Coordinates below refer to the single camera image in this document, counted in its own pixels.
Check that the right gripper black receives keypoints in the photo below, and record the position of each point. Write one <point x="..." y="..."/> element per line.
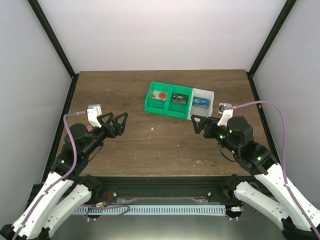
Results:
<point x="207" y="128"/>

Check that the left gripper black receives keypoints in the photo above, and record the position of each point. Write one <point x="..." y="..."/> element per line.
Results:
<point x="110" y="129"/>

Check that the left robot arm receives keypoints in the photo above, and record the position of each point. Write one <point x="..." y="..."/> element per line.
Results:
<point x="64" y="190"/>

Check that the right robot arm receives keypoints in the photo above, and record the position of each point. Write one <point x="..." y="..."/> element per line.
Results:
<point x="297" y="218"/>

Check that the blue card in bin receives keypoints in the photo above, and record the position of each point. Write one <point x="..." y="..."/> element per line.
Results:
<point x="201" y="102"/>

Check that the black card in bin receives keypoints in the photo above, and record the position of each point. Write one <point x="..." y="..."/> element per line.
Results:
<point x="179" y="98"/>

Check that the red white card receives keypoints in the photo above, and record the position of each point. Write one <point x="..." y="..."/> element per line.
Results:
<point x="159" y="95"/>

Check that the white bin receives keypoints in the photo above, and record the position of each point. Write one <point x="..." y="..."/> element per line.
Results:
<point x="199" y="110"/>

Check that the middle green bin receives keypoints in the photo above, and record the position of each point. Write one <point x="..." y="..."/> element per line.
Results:
<point x="175" y="109"/>

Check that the green bin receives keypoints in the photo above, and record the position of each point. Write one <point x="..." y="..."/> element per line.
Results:
<point x="156" y="106"/>
<point x="175" y="109"/>

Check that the left green bin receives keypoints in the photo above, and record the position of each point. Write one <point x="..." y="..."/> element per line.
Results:
<point x="156" y="106"/>

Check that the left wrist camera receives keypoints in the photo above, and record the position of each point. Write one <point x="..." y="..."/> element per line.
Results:
<point x="93" y="112"/>

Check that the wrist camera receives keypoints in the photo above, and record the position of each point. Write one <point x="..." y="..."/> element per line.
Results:
<point x="93" y="112"/>
<point x="226" y="112"/>

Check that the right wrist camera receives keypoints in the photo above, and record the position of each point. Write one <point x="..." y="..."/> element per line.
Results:
<point x="226" y="112"/>

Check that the black aluminium frame rail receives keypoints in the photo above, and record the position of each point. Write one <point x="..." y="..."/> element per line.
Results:
<point x="213" y="188"/>

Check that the light blue cable duct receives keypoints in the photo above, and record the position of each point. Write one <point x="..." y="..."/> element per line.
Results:
<point x="153" y="210"/>

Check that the left black frame post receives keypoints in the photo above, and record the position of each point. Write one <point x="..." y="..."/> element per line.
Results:
<point x="44" y="22"/>

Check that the black frame post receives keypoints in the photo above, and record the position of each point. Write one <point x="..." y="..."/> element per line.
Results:
<point x="280" y="20"/>
<point x="44" y="22"/>

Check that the right black frame post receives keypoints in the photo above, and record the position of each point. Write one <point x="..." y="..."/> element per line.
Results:
<point x="280" y="20"/>

